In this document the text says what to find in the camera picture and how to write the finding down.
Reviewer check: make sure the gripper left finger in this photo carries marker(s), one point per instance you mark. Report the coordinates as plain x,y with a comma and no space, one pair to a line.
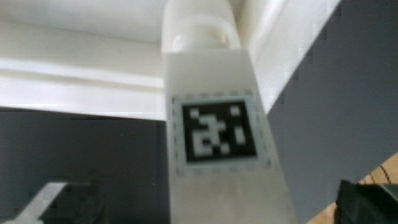
68,203

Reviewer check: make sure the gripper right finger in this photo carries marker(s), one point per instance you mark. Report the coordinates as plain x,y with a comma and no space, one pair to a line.
367,204

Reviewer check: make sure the white table leg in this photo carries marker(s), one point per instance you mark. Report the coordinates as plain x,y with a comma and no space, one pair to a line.
227,179

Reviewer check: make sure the white square table top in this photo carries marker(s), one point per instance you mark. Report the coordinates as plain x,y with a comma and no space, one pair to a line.
86,49

